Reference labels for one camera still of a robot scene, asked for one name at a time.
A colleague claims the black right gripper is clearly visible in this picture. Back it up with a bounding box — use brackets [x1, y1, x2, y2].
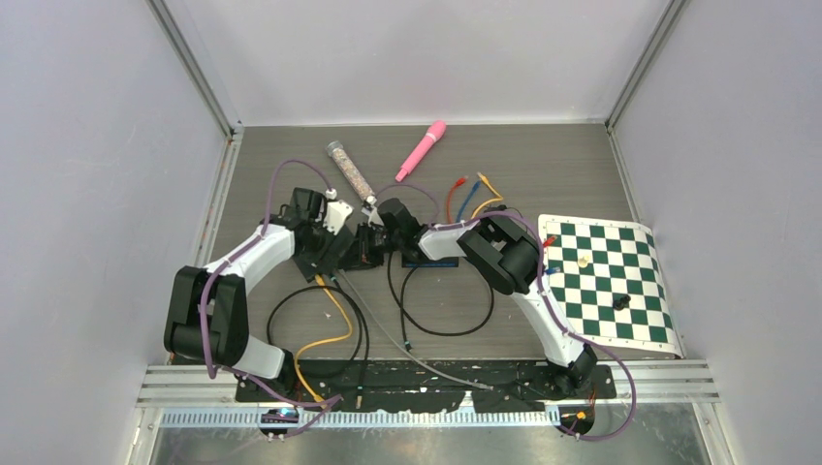
[339, 224, 403, 274]

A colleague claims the dark grey network switch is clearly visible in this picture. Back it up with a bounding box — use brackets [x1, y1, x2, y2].
[292, 225, 356, 282]

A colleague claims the black cable teal boot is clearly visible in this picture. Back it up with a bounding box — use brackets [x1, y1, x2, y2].
[385, 252, 496, 352]
[264, 276, 372, 409]

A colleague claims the small black TP-Link switch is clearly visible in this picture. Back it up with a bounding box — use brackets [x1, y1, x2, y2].
[401, 254, 459, 268]

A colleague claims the blue ethernet cable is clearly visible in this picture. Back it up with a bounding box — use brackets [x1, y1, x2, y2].
[456, 180, 563, 276]

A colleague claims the yellow ethernet cable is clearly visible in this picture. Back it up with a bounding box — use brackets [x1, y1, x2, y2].
[469, 170, 505, 223]

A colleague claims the black power adapter with cord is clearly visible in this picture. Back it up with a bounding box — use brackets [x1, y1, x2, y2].
[488, 204, 525, 228]

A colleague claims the red ethernet cable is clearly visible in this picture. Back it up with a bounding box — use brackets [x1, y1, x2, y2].
[445, 176, 558, 250]

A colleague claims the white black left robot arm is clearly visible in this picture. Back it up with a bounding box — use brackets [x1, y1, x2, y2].
[163, 188, 354, 401]

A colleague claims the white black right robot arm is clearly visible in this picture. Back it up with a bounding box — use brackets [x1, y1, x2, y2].
[376, 199, 597, 398]

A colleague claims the glitter tube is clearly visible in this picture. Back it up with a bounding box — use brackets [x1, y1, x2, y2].
[326, 140, 376, 206]

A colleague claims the pink marker pen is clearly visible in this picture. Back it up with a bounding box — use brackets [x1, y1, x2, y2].
[395, 120, 447, 182]

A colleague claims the green white checkerboard mat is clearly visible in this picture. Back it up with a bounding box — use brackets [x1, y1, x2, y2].
[538, 214, 683, 358]

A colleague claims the black chess piece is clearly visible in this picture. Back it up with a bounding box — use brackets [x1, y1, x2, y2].
[613, 294, 631, 311]

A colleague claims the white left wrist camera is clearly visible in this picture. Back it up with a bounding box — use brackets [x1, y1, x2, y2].
[323, 188, 354, 235]

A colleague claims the yellow cable in grey switch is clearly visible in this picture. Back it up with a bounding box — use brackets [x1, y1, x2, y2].
[293, 274, 355, 410]

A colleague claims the grey ethernet cable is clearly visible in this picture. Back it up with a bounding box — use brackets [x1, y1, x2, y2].
[333, 263, 495, 392]

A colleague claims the aluminium front rail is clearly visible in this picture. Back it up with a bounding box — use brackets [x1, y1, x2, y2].
[137, 359, 720, 407]

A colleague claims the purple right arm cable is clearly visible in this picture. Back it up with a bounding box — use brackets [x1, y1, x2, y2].
[372, 183, 639, 444]

